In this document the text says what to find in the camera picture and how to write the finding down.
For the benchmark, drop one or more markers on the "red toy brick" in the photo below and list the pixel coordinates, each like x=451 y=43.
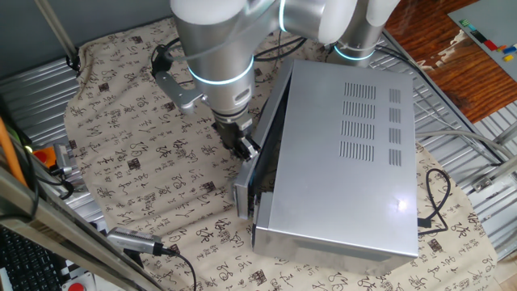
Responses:
x=491 y=45

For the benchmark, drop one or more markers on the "black white marker board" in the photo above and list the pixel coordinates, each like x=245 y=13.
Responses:
x=69 y=266

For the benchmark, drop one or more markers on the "orange emergency stop box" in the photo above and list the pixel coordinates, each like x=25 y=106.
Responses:
x=43 y=157

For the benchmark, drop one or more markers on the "orange pole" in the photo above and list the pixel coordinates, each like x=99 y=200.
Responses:
x=10 y=153

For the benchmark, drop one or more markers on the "silver camera mount bracket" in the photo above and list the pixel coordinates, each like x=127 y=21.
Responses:
x=179 y=93

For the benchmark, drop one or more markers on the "blue toy brick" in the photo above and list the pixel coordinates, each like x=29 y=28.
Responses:
x=509 y=50

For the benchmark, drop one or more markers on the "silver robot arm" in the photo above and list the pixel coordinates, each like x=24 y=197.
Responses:
x=218 y=52

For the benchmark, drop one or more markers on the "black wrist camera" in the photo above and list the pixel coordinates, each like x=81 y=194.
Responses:
x=161 y=60

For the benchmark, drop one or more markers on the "silver exterior camera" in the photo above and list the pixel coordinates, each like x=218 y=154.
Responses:
x=135 y=241

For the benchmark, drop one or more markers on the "grey board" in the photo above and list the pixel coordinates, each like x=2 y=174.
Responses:
x=493 y=20

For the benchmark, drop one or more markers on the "grey box with red buttons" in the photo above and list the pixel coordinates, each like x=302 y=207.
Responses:
x=76 y=285

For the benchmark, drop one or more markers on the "black keyboard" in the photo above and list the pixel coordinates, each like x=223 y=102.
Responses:
x=24 y=262

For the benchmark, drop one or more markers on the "beige calligraphy print cloth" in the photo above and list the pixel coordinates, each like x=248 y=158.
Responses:
x=141 y=161

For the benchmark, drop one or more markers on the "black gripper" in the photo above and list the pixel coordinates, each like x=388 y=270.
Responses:
x=232 y=131

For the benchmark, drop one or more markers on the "aluminium corner bracket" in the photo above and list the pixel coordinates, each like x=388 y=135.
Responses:
x=490 y=178

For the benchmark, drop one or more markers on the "small silver camera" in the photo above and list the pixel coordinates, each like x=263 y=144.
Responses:
x=63 y=157

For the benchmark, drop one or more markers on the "thin grey frame pole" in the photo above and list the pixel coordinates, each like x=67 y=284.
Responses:
x=56 y=32

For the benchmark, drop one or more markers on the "aluminium frame bar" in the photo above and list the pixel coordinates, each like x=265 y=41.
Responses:
x=40 y=218

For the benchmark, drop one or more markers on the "silver microwave body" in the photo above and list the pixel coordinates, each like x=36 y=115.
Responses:
x=343 y=161

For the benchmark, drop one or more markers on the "silver microwave door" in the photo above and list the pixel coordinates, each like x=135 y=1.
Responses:
x=246 y=190

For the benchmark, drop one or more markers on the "yellow toy brick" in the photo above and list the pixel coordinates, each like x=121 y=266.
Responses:
x=508 y=57

